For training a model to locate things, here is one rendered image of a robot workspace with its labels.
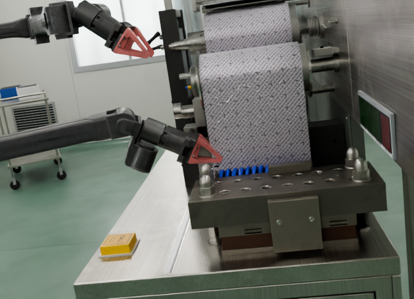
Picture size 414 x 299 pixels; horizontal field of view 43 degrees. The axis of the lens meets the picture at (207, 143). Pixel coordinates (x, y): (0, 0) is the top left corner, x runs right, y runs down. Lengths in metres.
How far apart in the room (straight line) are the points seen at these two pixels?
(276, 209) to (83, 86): 6.25
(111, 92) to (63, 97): 0.67
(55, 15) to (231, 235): 0.66
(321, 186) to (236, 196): 0.17
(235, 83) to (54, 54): 6.15
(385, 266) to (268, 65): 0.50
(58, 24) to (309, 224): 0.74
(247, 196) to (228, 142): 0.21
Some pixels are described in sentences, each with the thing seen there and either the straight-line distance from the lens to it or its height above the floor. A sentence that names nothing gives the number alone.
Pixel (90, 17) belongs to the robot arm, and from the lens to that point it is 1.30.
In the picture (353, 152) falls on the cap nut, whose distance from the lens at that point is 1.19.
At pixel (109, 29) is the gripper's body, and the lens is 1.28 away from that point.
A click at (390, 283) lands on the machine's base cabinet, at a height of 0.84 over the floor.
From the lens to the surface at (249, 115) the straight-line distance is 1.23.
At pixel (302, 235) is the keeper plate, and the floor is 0.94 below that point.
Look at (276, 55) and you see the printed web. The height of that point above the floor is 1.29.
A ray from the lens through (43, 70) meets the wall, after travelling 7.37.
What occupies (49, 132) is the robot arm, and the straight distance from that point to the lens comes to 1.25.
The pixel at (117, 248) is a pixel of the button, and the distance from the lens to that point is 1.23.
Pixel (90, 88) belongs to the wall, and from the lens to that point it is 7.17.
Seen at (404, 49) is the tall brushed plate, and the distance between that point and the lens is 0.72.
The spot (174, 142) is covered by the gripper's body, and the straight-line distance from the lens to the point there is 1.23.
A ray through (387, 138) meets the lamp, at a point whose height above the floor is 1.18.
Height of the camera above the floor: 1.38
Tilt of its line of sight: 13 degrees down
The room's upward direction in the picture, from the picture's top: 8 degrees counter-clockwise
